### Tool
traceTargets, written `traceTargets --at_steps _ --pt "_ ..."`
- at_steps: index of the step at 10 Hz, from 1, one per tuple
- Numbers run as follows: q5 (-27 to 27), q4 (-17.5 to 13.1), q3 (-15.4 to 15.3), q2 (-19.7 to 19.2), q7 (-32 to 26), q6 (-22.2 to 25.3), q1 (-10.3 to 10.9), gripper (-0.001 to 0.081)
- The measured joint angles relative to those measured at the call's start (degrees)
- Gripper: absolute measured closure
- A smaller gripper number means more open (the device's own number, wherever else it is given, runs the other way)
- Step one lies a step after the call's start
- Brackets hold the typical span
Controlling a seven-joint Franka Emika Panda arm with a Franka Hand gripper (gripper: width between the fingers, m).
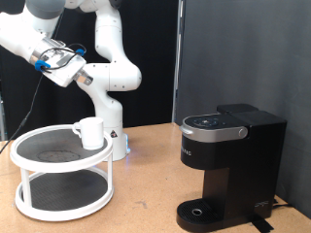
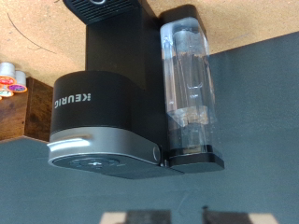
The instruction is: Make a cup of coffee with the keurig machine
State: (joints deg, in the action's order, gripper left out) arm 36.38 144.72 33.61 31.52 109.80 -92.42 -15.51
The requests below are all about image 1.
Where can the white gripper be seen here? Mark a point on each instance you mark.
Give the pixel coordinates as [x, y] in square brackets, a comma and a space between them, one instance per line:
[64, 73]

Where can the black Keurig coffee machine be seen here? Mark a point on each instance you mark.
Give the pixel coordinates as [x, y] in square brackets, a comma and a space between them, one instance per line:
[243, 168]

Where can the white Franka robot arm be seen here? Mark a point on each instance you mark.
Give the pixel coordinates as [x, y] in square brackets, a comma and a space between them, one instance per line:
[110, 77]

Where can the white ceramic mug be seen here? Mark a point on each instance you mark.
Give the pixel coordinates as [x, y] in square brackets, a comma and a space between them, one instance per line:
[92, 136]

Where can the white two-tier turntable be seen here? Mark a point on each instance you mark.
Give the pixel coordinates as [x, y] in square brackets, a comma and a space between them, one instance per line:
[64, 152]

